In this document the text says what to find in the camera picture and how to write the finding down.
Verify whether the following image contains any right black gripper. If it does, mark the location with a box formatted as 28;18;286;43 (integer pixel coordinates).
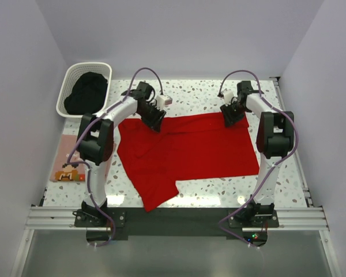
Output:
220;100;249;128

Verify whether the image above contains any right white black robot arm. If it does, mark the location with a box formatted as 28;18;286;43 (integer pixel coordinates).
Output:
219;81;294;206

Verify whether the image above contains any red t shirt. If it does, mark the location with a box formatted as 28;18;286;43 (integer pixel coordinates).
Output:
117;113;260;212

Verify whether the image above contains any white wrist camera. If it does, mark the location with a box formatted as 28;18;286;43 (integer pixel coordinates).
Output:
156;95;172;110
218;89;234;105

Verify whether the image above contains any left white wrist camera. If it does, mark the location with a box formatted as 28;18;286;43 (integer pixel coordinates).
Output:
156;95;172;110

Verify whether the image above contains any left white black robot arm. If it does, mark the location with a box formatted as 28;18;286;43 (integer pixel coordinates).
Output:
76;81;172;226

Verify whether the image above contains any white plastic laundry basket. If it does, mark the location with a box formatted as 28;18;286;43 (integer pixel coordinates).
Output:
56;62;112;118

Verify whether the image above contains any aluminium rail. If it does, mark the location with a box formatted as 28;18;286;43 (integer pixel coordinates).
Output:
269;75;315;207
25;207;329;231

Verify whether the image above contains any folded pink t shirt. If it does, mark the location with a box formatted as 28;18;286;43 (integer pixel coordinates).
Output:
50;134;117;184

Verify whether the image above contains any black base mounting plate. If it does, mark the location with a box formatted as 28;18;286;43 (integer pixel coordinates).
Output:
73;207;280;246

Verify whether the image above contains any aluminium right side rail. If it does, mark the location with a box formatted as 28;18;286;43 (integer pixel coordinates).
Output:
269;75;315;207

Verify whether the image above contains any black garment in basket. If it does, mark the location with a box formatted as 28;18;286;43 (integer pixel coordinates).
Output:
64;72;108;115

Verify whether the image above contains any aluminium front rail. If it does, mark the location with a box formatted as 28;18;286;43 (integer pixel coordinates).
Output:
25;207;329;231

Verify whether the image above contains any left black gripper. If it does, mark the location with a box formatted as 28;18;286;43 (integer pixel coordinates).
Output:
137;103;166;133

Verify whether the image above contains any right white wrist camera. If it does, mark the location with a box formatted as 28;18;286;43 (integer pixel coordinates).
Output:
218;89;234;105

